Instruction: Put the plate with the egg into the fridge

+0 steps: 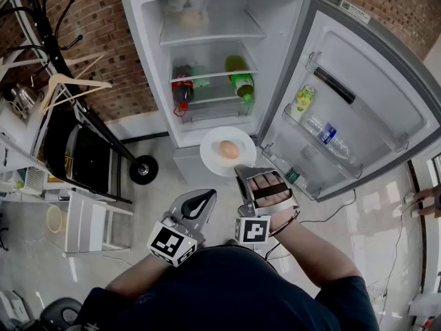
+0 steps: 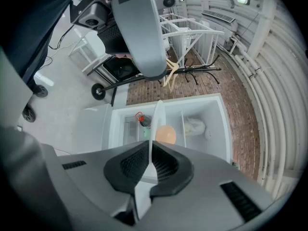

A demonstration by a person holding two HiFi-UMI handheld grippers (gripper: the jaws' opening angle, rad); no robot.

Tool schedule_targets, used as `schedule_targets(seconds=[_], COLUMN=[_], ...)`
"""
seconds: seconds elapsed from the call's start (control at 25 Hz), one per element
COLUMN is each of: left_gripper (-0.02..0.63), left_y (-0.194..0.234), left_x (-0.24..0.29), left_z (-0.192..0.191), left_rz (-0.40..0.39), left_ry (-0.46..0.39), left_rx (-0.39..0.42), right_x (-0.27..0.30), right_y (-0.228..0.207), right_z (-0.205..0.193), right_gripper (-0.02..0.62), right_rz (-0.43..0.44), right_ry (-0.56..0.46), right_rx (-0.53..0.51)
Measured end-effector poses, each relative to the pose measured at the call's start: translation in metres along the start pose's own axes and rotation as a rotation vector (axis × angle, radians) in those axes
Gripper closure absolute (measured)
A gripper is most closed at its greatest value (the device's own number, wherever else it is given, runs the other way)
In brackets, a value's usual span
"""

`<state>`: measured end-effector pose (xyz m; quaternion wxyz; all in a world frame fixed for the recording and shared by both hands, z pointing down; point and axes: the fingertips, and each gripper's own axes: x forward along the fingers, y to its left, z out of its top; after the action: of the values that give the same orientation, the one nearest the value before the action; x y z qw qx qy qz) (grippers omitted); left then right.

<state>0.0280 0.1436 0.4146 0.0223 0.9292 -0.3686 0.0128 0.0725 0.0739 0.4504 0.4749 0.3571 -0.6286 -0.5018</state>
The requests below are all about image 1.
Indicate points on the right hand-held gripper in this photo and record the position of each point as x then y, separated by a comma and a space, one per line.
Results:
253, 229

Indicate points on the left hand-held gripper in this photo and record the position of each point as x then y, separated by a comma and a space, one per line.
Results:
172, 245

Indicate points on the brown egg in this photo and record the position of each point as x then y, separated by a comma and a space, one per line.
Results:
228, 149

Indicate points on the white round plate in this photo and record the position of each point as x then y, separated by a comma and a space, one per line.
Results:
212, 155

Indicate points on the grey refrigerator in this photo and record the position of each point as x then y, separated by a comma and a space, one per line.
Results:
151, 64

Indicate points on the person's left forearm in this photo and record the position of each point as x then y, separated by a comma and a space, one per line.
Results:
138, 278

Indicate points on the person's right forearm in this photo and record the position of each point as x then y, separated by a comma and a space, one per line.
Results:
303, 250

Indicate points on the person's right hand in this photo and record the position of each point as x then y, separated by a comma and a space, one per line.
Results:
260, 182

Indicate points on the person's dark shoe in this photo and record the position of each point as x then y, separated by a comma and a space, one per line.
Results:
232, 242

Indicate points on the green label water bottle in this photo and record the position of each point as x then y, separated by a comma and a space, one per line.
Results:
293, 175

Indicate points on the person's dark shirt torso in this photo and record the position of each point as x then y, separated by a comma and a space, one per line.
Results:
224, 295

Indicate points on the white stool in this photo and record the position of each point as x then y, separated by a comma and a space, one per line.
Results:
82, 219

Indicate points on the beige round bowl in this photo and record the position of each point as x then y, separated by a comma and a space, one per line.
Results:
55, 219

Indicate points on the blue label water bottle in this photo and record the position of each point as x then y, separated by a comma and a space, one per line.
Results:
327, 134

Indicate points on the black rounded device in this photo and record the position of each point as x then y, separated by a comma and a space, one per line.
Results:
58, 314

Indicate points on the black coat rack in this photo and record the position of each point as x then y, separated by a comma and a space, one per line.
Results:
103, 126

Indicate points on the fruit print drink bottle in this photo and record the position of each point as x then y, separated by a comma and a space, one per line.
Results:
303, 98

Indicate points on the green drink bottle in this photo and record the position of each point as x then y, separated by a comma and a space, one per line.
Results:
241, 81

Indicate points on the white plastic basket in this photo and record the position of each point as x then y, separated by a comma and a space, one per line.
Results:
34, 178

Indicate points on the cola bottle with red label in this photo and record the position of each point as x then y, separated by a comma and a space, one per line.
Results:
182, 90

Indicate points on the pale green container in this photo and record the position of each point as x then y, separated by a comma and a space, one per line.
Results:
200, 72

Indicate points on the black bar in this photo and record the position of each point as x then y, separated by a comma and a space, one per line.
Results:
334, 85

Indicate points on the white box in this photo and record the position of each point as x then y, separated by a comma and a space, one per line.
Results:
425, 305

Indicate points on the white shelf unit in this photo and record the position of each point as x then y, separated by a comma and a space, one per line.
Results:
17, 136

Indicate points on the wide wooden clothes hanger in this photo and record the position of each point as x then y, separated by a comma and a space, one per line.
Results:
58, 79

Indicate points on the thin wooden clothes hanger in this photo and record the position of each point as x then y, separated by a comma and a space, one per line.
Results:
74, 61

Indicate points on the metal kettle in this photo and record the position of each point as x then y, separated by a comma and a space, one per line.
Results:
24, 97

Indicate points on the clear bag of food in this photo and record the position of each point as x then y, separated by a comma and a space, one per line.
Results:
189, 17

